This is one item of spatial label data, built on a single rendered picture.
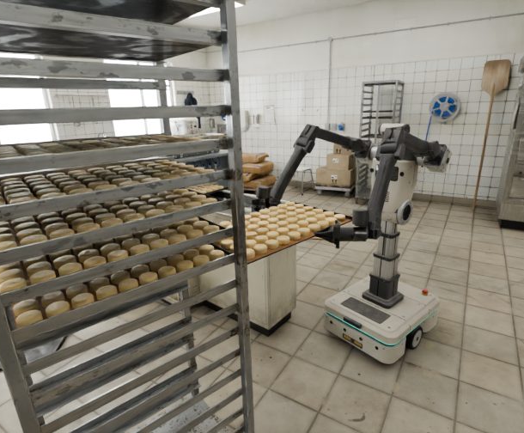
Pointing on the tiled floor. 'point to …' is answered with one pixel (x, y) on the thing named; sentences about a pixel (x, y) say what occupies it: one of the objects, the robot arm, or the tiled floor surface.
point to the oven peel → (493, 76)
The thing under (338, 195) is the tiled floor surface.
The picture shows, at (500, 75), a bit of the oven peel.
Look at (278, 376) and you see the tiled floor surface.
